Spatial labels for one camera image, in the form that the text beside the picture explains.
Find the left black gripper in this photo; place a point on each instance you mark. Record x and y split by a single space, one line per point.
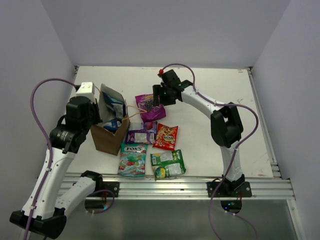
94 106

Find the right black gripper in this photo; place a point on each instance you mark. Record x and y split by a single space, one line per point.
157 90

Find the purple grape candy bag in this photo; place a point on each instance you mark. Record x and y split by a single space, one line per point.
149 112

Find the blue Burts chips top bag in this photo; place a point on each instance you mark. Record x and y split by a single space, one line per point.
112 126

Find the blue Kettle chips bag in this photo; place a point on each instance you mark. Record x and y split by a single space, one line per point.
116 107

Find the brown paper bag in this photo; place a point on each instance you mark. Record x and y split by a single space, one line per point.
109 134

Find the purple white snack packet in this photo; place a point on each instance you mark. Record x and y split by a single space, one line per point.
141 133

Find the red snack packet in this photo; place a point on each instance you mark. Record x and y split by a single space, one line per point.
166 137

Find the teal Fox's candy bag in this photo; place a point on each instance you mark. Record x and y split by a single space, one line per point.
132 160

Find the green snack packet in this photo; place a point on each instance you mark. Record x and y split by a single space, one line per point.
167 164

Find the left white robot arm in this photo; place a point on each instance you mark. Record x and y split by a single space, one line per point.
45 213

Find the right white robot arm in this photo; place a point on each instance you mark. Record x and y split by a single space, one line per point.
225 123

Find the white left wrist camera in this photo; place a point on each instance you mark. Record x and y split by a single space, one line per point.
87 89

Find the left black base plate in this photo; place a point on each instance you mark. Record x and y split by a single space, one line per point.
113 186

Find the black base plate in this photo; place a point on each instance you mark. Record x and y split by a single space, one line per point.
229 189
113 186

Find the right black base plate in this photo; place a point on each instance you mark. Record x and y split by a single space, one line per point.
229 189

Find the aluminium rail frame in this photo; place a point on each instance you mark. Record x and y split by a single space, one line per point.
202 156

